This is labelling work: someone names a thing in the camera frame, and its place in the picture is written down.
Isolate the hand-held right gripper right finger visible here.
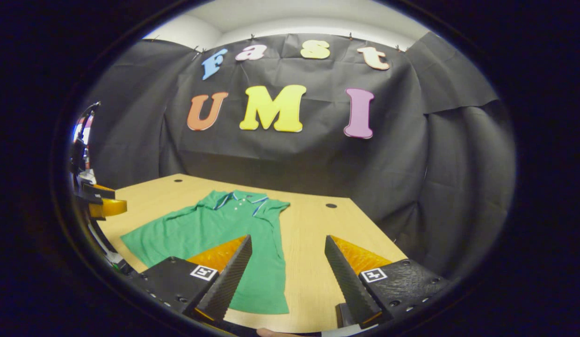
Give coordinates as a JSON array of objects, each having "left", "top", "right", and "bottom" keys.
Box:
[{"left": 324, "top": 234, "right": 454, "bottom": 330}]

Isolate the computer monitor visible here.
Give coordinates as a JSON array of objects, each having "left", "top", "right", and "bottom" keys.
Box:
[{"left": 73, "top": 112, "right": 93, "bottom": 170}]

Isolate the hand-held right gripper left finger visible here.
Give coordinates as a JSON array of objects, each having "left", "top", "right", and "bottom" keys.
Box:
[{"left": 130, "top": 234, "right": 253, "bottom": 323}]

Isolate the green T-shirt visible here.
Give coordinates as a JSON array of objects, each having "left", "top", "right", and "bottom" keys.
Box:
[{"left": 120, "top": 189, "right": 291, "bottom": 315}]

